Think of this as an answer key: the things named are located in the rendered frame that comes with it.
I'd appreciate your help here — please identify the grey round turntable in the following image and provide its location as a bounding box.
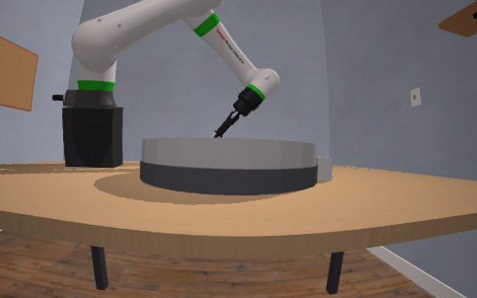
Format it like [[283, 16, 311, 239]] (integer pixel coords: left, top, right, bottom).
[[140, 137, 333, 195]]

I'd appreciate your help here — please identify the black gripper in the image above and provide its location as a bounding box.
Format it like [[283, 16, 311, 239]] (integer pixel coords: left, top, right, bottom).
[[211, 100, 251, 138]]

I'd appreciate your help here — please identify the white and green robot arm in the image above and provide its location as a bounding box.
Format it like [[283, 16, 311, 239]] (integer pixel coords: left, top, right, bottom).
[[52, 0, 279, 111]]

